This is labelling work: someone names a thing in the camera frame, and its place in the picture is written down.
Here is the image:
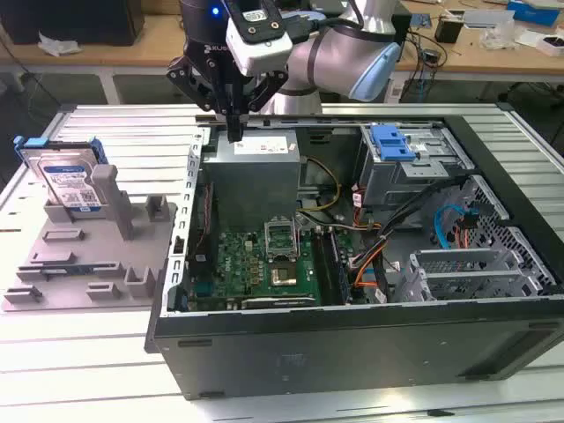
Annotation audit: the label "blue data wire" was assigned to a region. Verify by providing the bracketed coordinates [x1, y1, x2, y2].
[434, 203, 479, 250]

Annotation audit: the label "grey flat box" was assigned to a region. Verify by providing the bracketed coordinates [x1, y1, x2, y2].
[462, 8, 515, 30]

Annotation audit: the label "black camera cable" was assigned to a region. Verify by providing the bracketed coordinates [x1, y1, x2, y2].
[281, 0, 367, 43]

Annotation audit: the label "CPU socket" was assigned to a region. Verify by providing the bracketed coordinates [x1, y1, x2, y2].
[268, 259, 300, 288]

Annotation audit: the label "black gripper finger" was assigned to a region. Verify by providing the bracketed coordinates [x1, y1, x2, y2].
[165, 55, 238, 143]
[235, 69, 291, 143]

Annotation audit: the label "black sleeved cable bundle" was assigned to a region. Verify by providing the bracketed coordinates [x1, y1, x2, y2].
[374, 174, 471, 305]

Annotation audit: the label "small black box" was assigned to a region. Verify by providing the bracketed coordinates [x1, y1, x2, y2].
[434, 15, 464, 44]

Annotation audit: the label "silver disk bay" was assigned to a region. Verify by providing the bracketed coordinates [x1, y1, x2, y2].
[394, 247, 554, 305]

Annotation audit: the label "yellow black wire bundle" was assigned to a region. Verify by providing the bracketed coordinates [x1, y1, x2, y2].
[299, 156, 343, 215]

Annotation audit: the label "orange yellow wire bundle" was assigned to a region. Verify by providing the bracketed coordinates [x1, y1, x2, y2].
[347, 219, 389, 305]

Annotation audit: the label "grey parts rack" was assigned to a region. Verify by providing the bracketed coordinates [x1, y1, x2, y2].
[2, 163, 180, 314]

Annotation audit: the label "black open PC case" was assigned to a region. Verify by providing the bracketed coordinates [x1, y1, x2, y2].
[144, 113, 564, 402]

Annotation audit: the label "white open box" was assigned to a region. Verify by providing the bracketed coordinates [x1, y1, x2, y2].
[515, 28, 564, 56]

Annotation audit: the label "metal socket cover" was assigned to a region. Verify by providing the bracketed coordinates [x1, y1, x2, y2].
[263, 214, 301, 262]

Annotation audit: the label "grey power supply unit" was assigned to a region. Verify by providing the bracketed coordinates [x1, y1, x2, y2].
[202, 130, 301, 234]

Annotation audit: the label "large black box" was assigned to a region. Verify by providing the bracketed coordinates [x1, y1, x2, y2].
[0, 0, 145, 48]

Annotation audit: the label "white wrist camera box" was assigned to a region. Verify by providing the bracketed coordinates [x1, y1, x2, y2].
[225, 0, 295, 77]

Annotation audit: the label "blue drive cage latch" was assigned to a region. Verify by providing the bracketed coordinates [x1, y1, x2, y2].
[370, 125, 418, 162]

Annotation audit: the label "crumpled white plastic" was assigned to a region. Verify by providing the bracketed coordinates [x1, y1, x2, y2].
[37, 30, 83, 58]

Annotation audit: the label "thin locking lever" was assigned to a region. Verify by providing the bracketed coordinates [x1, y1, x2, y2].
[294, 214, 306, 265]

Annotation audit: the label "black graphics card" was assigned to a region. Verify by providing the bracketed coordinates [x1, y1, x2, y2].
[240, 293, 319, 310]

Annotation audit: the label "black RAM slot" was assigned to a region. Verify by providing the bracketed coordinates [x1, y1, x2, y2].
[310, 225, 340, 308]
[328, 227, 354, 305]

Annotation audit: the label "green motherboard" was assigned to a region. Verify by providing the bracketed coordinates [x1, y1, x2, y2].
[187, 219, 353, 309]

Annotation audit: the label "silver optical drive cage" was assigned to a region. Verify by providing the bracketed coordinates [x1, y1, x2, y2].
[357, 122, 476, 212]

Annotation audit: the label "hard disk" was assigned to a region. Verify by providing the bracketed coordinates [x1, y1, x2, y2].
[12, 135, 107, 218]

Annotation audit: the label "RAM stick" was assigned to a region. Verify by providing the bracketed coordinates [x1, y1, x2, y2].
[40, 263, 97, 278]

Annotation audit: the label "wooden desk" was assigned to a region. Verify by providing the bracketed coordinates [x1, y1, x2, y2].
[0, 0, 564, 83]

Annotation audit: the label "clear plastic bags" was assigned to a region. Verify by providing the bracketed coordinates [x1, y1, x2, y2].
[479, 19, 530, 49]

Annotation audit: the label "blue cardboard box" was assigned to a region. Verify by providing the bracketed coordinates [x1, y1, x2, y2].
[506, 0, 560, 23]

